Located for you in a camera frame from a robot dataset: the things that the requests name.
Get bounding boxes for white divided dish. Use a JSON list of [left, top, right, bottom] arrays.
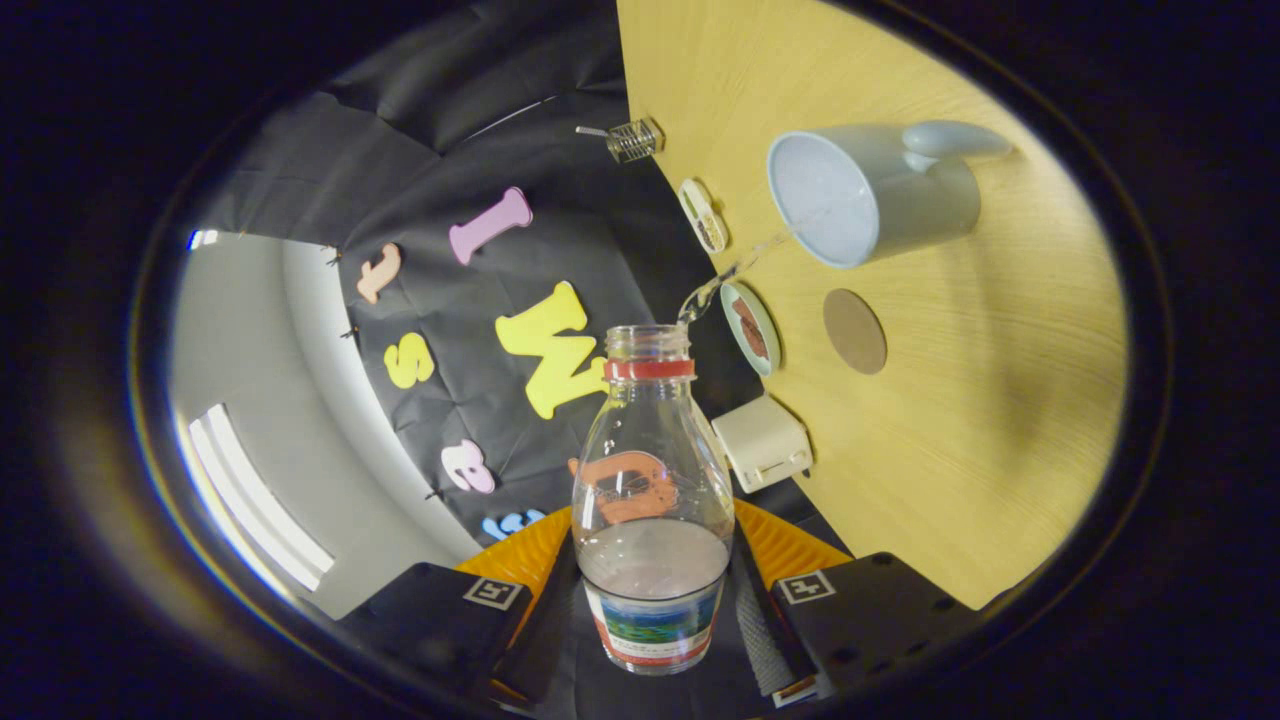
[[678, 178, 729, 254]]

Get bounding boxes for pale green plate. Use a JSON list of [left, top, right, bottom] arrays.
[[720, 282, 782, 378]]

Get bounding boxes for clear juice bottle red ring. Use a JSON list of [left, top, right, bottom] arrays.
[[571, 325, 736, 676]]

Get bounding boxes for large ceiling light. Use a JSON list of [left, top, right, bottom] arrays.
[[188, 403, 336, 593]]

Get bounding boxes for white cup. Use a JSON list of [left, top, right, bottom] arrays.
[[767, 120, 1013, 269]]

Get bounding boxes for wooden table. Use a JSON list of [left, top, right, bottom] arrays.
[[615, 0, 1129, 611]]

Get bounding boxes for white toaster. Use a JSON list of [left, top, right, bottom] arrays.
[[711, 394, 814, 494]]

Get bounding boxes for brown round coaster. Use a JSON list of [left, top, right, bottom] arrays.
[[823, 289, 888, 376]]

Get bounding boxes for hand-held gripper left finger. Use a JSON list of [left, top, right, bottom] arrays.
[[340, 505, 579, 706]]

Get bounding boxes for black backdrop cloth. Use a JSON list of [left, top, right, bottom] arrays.
[[215, 0, 841, 716]]

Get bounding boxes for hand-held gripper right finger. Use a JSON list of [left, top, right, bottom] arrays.
[[727, 497, 986, 709]]

